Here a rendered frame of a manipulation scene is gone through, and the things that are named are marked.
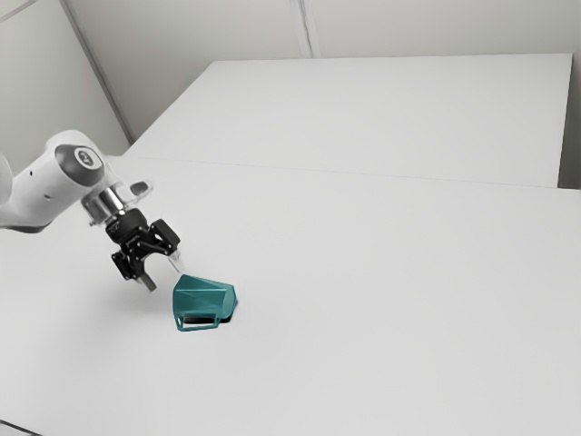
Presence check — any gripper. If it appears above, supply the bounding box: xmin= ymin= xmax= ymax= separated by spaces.
xmin=103 ymin=210 xmax=185 ymax=292

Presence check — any teal faceted mug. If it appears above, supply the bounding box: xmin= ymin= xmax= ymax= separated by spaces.
xmin=172 ymin=273 xmax=239 ymax=332

